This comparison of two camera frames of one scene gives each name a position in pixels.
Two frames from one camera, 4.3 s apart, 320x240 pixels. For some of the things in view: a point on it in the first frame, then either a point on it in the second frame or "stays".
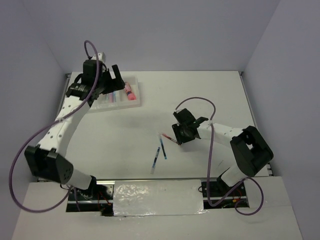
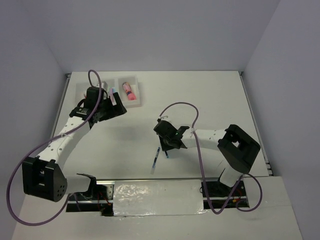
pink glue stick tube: x=131 y=96 stays
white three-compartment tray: x=128 y=97 stays
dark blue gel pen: x=155 y=161 stays
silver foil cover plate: x=160 y=197 stays
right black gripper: x=176 y=128 → x=165 y=147
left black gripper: x=117 y=83 → x=115 y=111
